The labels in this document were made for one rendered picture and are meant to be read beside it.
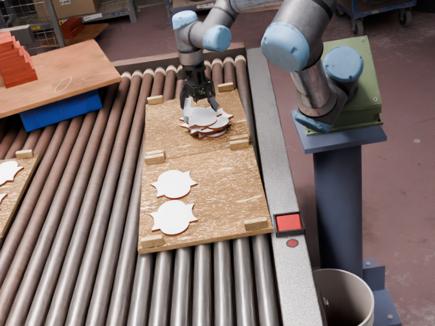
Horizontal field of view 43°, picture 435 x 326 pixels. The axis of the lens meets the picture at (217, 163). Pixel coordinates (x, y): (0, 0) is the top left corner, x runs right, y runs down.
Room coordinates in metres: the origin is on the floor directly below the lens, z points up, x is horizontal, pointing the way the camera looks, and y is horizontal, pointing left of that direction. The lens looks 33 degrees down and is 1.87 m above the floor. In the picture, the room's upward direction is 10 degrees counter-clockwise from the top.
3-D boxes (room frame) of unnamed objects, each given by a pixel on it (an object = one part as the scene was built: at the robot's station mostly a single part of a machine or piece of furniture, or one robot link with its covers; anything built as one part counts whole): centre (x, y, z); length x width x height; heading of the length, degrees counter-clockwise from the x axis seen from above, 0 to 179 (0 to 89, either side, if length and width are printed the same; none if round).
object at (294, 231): (1.10, -0.15, 0.92); 0.08 x 0.08 x 0.02; 85
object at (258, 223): (1.09, -0.07, 0.95); 0.06 x 0.02 x 0.03; 89
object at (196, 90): (1.62, 0.02, 1.13); 0.09 x 0.08 x 0.12; 24
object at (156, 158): (1.49, 0.19, 0.95); 0.06 x 0.02 x 0.03; 89
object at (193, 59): (1.63, 0.02, 1.21); 0.08 x 0.08 x 0.05
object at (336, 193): (1.64, -0.42, 0.44); 0.38 x 0.38 x 0.87; 88
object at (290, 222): (1.10, -0.15, 0.92); 0.06 x 0.06 x 0.01; 85
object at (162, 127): (1.71, 0.05, 0.93); 0.41 x 0.35 x 0.02; 0
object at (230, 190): (1.29, 0.06, 0.93); 0.41 x 0.35 x 0.02; 179
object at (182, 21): (1.62, 0.02, 1.29); 0.09 x 0.08 x 0.11; 40
